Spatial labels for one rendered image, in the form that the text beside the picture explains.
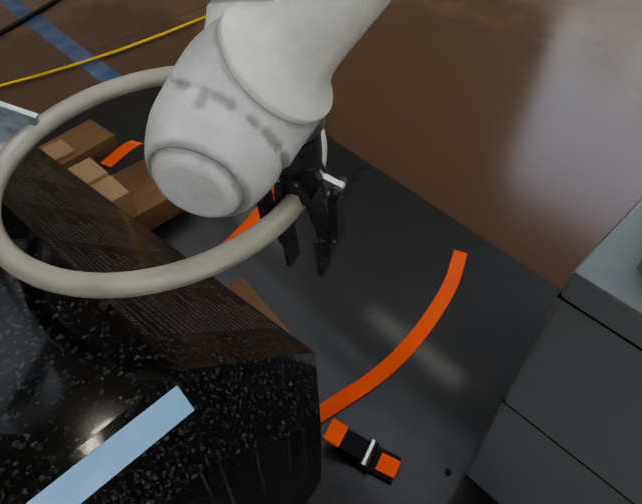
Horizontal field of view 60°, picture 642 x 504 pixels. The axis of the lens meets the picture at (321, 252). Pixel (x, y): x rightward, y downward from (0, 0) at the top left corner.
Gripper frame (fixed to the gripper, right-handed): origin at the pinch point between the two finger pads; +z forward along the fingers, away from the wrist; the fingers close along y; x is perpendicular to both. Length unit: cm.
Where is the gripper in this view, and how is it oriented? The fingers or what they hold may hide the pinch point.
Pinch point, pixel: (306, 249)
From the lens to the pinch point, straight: 78.8
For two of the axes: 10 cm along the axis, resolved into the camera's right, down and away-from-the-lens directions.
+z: 0.9, 6.7, 7.4
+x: -4.3, 6.9, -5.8
